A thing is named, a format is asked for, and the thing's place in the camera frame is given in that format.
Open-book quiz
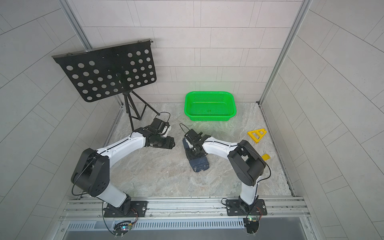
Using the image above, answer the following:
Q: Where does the dark blue pillowcase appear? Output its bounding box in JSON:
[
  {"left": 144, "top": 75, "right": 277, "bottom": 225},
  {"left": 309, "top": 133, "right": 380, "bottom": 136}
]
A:
[{"left": 183, "top": 138, "right": 210, "bottom": 173}]

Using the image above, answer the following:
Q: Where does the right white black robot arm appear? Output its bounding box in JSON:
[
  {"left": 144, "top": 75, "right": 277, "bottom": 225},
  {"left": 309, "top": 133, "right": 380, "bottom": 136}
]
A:
[{"left": 183, "top": 129, "right": 267, "bottom": 206}]

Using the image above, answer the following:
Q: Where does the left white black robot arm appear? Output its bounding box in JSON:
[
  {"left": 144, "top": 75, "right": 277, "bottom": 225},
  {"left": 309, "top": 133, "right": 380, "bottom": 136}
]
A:
[{"left": 71, "top": 118, "right": 175, "bottom": 211}]

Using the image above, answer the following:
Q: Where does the green plastic basket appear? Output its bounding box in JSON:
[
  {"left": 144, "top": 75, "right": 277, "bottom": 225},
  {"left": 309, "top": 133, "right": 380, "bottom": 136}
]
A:
[{"left": 184, "top": 91, "right": 237, "bottom": 122}]

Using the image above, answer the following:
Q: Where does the yellow plastic triangle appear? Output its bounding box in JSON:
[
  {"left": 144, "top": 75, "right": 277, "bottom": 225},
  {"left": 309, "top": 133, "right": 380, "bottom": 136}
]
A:
[{"left": 247, "top": 129, "right": 267, "bottom": 144}]

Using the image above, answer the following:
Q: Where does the small yellow flat piece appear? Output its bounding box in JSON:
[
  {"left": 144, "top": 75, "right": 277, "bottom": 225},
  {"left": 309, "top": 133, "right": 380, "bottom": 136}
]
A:
[{"left": 262, "top": 154, "right": 271, "bottom": 161}]

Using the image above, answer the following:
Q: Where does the black perforated music stand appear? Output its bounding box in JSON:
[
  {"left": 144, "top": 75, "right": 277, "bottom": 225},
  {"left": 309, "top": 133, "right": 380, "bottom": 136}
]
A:
[{"left": 53, "top": 39, "right": 157, "bottom": 121}]

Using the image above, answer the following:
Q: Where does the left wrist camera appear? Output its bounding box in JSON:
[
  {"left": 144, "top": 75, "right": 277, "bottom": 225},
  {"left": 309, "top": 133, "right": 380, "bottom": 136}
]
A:
[{"left": 161, "top": 125, "right": 172, "bottom": 138}]

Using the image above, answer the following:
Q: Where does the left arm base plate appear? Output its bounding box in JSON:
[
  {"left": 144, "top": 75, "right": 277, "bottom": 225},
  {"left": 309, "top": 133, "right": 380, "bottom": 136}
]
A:
[{"left": 103, "top": 200, "right": 149, "bottom": 218}]

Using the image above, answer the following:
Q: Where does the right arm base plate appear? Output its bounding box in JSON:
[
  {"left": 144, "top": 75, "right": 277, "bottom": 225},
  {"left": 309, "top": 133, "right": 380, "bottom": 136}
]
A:
[{"left": 223, "top": 199, "right": 268, "bottom": 217}]

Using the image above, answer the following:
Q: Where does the left circuit board with wires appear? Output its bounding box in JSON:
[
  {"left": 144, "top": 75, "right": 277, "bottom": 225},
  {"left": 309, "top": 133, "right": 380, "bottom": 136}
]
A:
[{"left": 103, "top": 208, "right": 139, "bottom": 239}]

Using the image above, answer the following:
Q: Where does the circuit board with wires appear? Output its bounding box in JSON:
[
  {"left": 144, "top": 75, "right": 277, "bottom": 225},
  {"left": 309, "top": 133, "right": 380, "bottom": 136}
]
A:
[
  {"left": 103, "top": 208, "right": 139, "bottom": 239},
  {"left": 243, "top": 216, "right": 262, "bottom": 235}
]

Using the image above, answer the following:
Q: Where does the right circuit board with wires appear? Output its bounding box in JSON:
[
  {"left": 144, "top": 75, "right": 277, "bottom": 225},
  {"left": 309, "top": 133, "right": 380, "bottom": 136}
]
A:
[{"left": 243, "top": 216, "right": 262, "bottom": 235}]

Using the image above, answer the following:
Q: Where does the aluminium rail frame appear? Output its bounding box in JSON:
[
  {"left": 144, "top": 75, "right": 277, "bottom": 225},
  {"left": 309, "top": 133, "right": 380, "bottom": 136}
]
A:
[{"left": 51, "top": 196, "right": 319, "bottom": 240}]

